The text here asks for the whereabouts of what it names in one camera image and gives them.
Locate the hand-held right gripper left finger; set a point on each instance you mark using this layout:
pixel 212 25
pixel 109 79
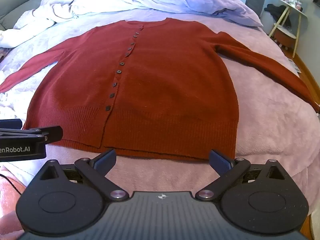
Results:
pixel 107 159

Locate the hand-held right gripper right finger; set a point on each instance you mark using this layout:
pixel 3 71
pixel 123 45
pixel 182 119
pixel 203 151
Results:
pixel 220 163

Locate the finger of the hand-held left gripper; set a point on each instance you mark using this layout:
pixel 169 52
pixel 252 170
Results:
pixel 10 124
pixel 37 133

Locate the red knit cardigan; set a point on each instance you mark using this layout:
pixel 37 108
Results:
pixel 160 87

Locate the pink bed blanket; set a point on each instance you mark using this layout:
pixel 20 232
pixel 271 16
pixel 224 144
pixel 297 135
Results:
pixel 265 130

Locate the grey sofa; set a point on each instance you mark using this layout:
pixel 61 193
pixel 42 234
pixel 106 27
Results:
pixel 15 7

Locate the white paper tags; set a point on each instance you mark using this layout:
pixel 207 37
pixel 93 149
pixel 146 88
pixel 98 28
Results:
pixel 294 66

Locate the rust-coloured round basket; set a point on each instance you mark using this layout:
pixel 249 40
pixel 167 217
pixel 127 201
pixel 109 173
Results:
pixel 286 37

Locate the black clothing heap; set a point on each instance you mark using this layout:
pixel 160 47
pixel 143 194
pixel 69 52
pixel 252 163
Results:
pixel 276 13

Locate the white side table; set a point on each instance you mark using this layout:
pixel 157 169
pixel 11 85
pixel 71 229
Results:
pixel 287 15

